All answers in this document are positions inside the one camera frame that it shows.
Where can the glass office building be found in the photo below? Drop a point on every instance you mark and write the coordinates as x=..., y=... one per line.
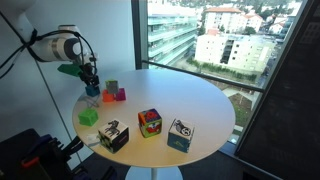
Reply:
x=170, y=30

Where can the orange block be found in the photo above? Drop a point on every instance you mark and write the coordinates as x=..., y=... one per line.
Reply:
x=108, y=97

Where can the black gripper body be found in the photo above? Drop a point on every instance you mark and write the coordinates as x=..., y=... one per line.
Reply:
x=89, y=71

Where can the white table pedestal base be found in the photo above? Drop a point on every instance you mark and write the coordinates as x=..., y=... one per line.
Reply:
x=140, y=173

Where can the green hedge row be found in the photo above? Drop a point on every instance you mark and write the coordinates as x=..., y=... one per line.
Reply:
x=220, y=69

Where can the gray block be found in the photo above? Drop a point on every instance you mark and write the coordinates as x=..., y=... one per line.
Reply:
x=112, y=88

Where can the colourful red orange soft cube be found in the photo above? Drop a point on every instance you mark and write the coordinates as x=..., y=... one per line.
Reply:
x=150, y=122

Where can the magenta block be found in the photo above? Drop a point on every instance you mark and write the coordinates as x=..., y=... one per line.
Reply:
x=120, y=95

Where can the small white paper tag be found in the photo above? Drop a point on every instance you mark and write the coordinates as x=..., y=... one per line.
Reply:
x=92, y=140

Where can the dark window railing bar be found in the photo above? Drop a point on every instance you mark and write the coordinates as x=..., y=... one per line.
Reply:
x=200, y=75

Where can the dark window frame mullion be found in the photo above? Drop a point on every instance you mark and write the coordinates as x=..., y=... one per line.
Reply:
x=136, y=33

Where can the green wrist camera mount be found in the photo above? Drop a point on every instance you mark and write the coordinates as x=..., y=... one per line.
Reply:
x=70, y=70

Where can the white apartment building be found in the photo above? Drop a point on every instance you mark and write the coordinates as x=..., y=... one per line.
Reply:
x=240, y=50

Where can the green block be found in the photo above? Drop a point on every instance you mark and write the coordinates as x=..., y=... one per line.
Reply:
x=88, y=117

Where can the black roller blind panel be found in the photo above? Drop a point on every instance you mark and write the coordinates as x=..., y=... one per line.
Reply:
x=290, y=116

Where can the blue block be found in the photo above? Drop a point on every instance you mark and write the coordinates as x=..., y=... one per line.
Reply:
x=92, y=92

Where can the sloth picture blue soft cube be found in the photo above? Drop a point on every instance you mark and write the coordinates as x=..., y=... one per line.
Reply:
x=180, y=136

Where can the zebra picture soft cube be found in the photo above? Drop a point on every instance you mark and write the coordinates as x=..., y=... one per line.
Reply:
x=113, y=136

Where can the orange roofed building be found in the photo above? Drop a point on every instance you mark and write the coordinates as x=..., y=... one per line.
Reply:
x=220, y=20

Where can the lime yellow-green block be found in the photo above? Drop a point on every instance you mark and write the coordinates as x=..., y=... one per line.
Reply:
x=112, y=80

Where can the black equipment rack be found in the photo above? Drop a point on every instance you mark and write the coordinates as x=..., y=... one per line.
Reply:
x=43, y=161

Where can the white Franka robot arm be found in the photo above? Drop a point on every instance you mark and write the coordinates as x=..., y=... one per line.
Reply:
x=53, y=48

